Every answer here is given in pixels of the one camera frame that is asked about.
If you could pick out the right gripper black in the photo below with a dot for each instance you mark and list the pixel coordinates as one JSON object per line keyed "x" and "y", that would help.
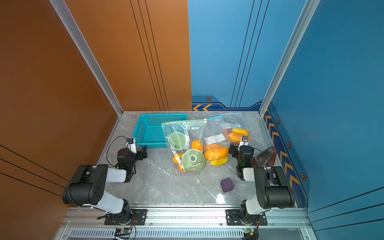
{"x": 236, "y": 150}

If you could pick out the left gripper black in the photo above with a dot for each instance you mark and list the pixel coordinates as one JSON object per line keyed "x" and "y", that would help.
{"x": 141, "y": 151}

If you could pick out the large orange mango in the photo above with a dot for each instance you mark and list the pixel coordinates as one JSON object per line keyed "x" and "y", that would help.
{"x": 236, "y": 137}

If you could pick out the clear zip-top bag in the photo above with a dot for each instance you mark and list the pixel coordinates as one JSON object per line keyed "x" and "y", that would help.
{"x": 214, "y": 133}
{"x": 237, "y": 123}

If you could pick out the red pink mango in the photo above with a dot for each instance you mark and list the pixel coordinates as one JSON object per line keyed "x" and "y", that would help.
{"x": 227, "y": 131}

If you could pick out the orange mango later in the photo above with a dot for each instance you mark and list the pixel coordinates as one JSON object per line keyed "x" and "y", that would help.
{"x": 215, "y": 151}

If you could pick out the orange mango front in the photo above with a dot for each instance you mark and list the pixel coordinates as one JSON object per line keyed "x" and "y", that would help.
{"x": 197, "y": 145}

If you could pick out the clear bags stack green print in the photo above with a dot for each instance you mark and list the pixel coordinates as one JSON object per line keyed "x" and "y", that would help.
{"x": 179, "y": 136}

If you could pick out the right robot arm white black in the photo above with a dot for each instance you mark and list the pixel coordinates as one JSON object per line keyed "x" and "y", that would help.
{"x": 272, "y": 186}

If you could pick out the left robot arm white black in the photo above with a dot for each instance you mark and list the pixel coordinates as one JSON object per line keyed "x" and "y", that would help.
{"x": 87, "y": 186}

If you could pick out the dark red box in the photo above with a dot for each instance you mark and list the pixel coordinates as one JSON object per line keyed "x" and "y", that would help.
{"x": 266, "y": 158}

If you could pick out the purple cube box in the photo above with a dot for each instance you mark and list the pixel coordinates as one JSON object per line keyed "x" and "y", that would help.
{"x": 227, "y": 185}

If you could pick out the teal plastic basket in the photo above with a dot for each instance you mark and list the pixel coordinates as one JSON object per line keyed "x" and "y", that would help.
{"x": 148, "y": 130}

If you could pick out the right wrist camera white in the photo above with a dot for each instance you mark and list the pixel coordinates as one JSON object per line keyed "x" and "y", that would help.
{"x": 244, "y": 141}

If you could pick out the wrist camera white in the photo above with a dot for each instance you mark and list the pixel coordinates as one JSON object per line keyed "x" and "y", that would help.
{"x": 131, "y": 145}
{"x": 244, "y": 141}

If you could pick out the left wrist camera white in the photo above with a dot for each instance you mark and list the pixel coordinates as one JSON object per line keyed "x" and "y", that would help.
{"x": 131, "y": 145}

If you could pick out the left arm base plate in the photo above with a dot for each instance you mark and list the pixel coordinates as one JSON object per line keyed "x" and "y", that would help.
{"x": 135, "y": 217}

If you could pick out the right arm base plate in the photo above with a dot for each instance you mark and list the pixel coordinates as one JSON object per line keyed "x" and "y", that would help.
{"x": 236, "y": 217}

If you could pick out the aluminium rail front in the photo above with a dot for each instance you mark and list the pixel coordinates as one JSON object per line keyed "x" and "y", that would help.
{"x": 189, "y": 216}

